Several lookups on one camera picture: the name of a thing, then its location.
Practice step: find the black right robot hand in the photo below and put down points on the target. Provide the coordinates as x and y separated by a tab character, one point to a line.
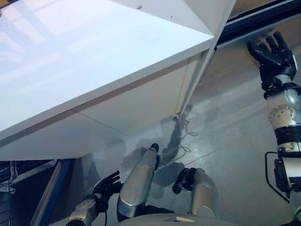
275	58

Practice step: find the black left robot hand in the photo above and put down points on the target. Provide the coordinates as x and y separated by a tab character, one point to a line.
103	188

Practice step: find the stainless steel fridge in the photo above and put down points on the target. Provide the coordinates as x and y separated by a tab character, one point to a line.
235	56

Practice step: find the wide steel fridge door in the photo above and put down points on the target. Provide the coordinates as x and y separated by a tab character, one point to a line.
258	7

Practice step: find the grey left robot leg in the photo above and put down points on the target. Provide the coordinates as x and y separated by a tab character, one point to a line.
136	183

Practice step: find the blue edged board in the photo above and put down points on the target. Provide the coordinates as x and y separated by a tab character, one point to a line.
54	183

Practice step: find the white counter cabinet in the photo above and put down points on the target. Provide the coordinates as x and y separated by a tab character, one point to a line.
117	106

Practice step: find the tall white side panel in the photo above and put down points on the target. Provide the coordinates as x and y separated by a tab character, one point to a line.
188	14

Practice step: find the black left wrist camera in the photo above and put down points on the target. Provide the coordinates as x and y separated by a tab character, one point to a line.
102	204

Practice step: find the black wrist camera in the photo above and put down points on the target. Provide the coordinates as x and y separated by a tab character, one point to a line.
268	86
102	204

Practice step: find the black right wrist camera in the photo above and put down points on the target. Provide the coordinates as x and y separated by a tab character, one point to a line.
268	86

